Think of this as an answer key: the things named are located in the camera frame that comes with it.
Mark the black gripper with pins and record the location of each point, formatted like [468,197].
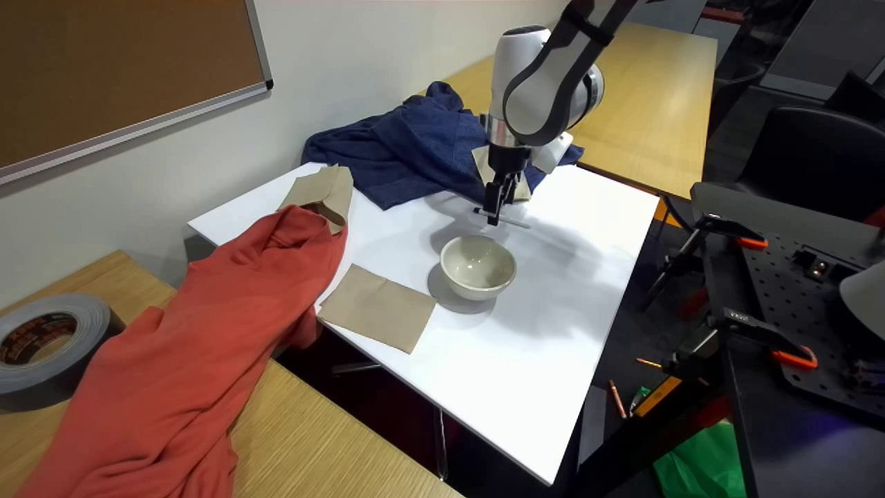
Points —
[508,168]

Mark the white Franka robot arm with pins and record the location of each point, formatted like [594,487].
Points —
[544,85]

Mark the white ceramic bowl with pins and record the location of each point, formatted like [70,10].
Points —
[476,267]

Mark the dark blue cloth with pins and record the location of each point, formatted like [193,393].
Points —
[406,148]

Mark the flat tan paper piece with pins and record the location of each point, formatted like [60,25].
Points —
[378,309]

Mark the orange pencil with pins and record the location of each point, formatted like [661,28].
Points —
[617,400]

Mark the light wooden table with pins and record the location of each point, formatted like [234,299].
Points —
[314,444]

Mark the black office chair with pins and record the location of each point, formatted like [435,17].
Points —
[811,148]

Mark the black perforated breadboard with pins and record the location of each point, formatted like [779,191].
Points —
[804,306]

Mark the green plastic bag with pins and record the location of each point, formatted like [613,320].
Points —
[706,461]

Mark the red cloth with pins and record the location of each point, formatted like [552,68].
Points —
[184,370]

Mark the brown cork board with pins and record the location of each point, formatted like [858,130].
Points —
[112,65]

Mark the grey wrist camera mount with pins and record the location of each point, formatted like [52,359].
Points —
[552,154]

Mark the grey duct tape roll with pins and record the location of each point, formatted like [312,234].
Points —
[72,348]

